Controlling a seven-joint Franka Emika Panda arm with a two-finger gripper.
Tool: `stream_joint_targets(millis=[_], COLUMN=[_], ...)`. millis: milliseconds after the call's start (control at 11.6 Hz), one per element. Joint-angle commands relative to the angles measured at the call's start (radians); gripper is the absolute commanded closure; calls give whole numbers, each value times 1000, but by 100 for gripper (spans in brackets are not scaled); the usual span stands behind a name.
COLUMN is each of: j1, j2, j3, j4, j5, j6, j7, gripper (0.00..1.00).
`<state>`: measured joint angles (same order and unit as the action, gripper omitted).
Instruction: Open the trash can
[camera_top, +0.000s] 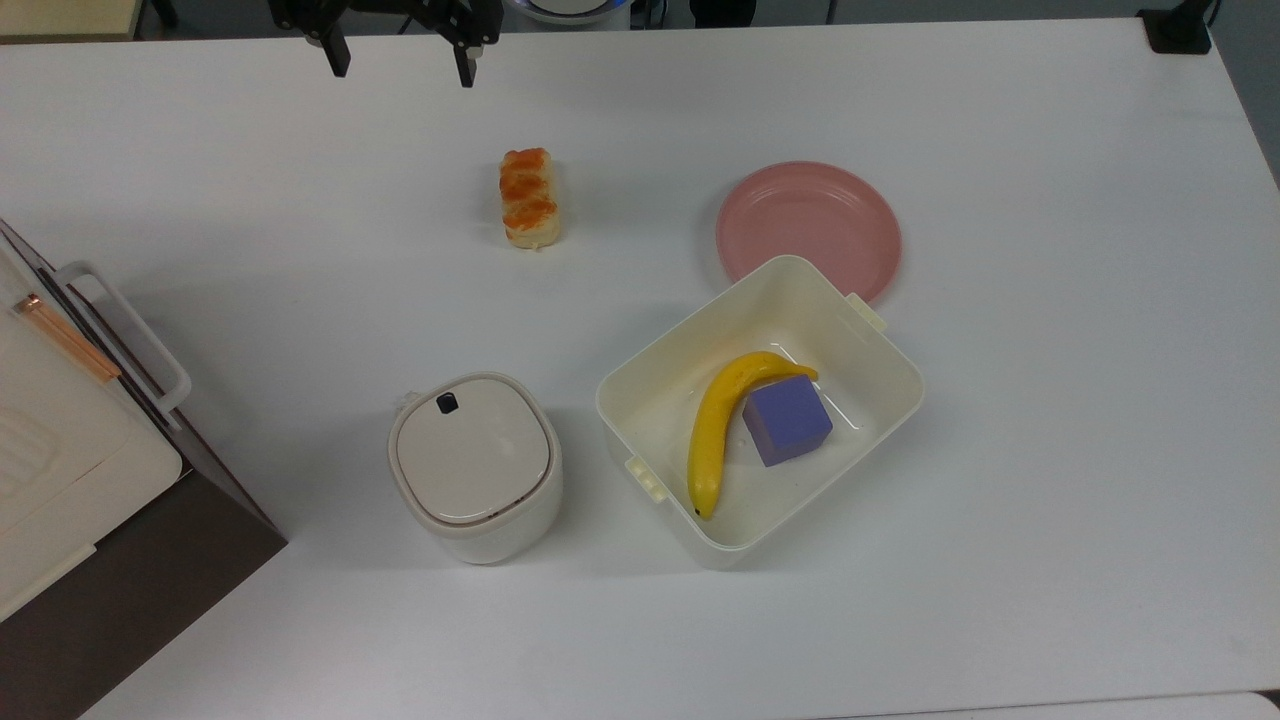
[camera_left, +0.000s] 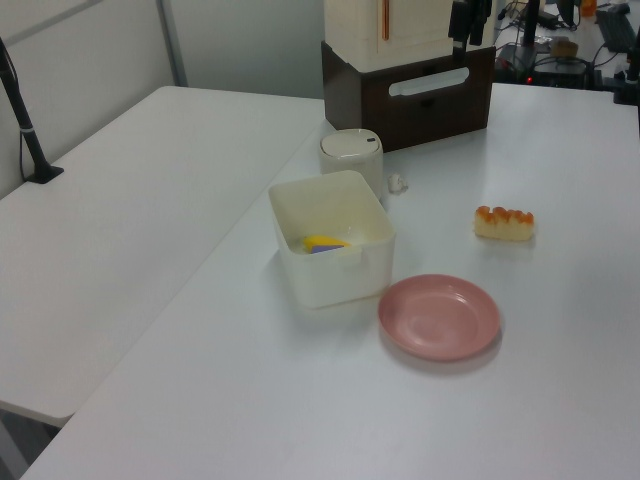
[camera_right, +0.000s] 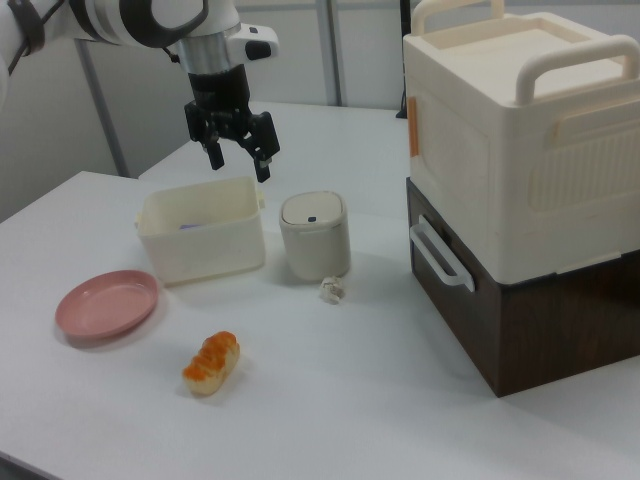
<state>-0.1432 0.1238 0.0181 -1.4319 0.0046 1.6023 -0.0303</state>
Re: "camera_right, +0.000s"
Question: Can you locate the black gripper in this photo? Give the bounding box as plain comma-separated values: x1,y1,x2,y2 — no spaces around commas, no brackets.
183,65,282,184

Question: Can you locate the small cream trash can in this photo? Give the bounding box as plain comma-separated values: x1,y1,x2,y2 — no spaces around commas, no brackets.
278,189,352,281

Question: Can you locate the cream open plastic bin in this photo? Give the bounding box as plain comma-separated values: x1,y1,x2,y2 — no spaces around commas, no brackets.
135,175,268,288

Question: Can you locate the crumpled paper ball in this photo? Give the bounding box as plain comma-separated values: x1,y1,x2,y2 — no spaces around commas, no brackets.
318,275,348,306

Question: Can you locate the orange tape strip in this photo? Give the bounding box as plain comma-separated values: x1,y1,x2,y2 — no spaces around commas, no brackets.
407,96,422,159

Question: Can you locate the black background pole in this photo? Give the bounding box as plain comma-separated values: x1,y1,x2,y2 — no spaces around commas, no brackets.
396,0,413,120

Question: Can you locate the pink plate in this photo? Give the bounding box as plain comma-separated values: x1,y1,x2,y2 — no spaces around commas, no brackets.
54,269,162,343

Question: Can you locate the toy bread with orange glaze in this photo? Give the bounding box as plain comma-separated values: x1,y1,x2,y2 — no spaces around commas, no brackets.
181,330,242,398

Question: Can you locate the dark brown wooden drawer box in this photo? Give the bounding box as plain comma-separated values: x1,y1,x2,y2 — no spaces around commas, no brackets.
405,177,640,399

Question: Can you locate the white drawer handle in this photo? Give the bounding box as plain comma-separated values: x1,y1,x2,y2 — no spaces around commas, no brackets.
409,214,477,293

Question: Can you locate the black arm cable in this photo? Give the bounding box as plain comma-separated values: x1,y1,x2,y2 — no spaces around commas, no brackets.
7,0,57,77

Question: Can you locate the cream plastic cabinet with handles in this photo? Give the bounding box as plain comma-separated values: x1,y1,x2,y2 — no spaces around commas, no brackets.
402,0,640,282

